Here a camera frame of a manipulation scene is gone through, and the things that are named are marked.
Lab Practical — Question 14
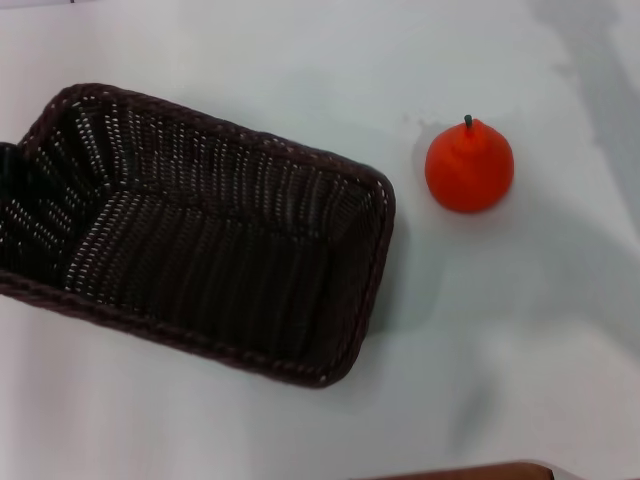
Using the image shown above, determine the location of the dark brown woven basket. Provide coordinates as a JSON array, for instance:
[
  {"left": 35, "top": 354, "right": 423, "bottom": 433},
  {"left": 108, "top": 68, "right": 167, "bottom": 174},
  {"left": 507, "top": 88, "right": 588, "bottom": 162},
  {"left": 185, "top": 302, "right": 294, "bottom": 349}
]
[{"left": 0, "top": 82, "right": 397, "bottom": 390}]

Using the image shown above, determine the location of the orange toy tangerine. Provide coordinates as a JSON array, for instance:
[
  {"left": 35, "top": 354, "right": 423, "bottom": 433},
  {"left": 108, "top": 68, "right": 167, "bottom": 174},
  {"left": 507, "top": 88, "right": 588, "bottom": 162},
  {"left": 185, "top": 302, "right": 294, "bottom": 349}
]
[{"left": 424, "top": 113, "right": 515, "bottom": 215}]

